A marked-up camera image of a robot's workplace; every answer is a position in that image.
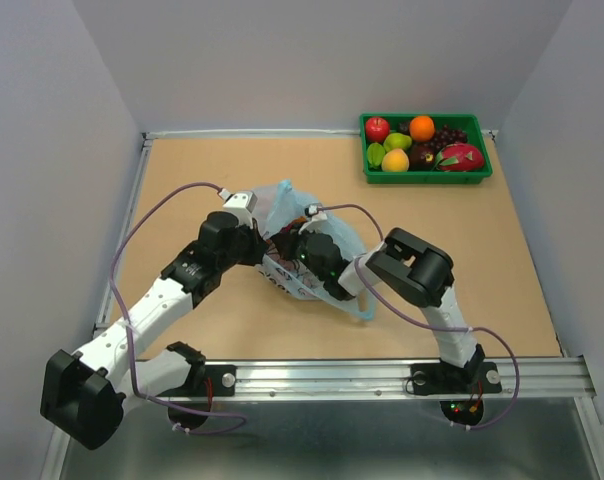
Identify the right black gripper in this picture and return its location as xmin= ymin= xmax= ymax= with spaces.
xmin=271 ymin=220 xmax=327 ymax=281

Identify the light blue plastic bag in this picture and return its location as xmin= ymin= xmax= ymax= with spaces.
xmin=252 ymin=180 xmax=376 ymax=321

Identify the orange peach fruit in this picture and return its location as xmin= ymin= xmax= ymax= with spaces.
xmin=381 ymin=149 xmax=410 ymax=173

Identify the orange tangerine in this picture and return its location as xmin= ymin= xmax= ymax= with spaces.
xmin=409 ymin=115 xmax=436 ymax=143

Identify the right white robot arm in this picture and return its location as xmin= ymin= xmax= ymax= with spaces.
xmin=272 ymin=228 xmax=485 ymax=391

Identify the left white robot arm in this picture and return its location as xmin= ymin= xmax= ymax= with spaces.
xmin=40 ymin=209 xmax=266 ymax=450

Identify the pink dragon fruit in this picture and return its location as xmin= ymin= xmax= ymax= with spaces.
xmin=435 ymin=142 xmax=485 ymax=172

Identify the green starfruit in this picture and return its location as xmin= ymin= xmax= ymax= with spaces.
xmin=366 ymin=142 xmax=386 ymax=171

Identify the yellow green pear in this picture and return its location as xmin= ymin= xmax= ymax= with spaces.
xmin=383 ymin=132 xmax=413 ymax=152

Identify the red apple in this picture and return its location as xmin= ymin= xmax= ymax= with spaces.
xmin=364 ymin=116 xmax=391 ymax=144

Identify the purple grape bunch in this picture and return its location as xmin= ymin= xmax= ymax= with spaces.
xmin=430 ymin=125 xmax=468 ymax=152

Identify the green plastic tray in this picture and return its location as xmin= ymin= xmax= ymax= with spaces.
xmin=359 ymin=112 xmax=493 ymax=185

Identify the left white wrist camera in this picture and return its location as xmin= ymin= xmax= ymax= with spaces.
xmin=218 ymin=188 xmax=257 ymax=227

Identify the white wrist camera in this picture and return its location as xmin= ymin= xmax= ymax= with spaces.
xmin=218 ymin=188 xmax=257 ymax=227
xmin=305 ymin=203 xmax=328 ymax=224

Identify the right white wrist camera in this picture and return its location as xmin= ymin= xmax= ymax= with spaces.
xmin=305 ymin=203 xmax=328 ymax=224

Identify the aluminium mounting rail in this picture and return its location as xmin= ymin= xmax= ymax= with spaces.
xmin=137 ymin=353 xmax=595 ymax=403

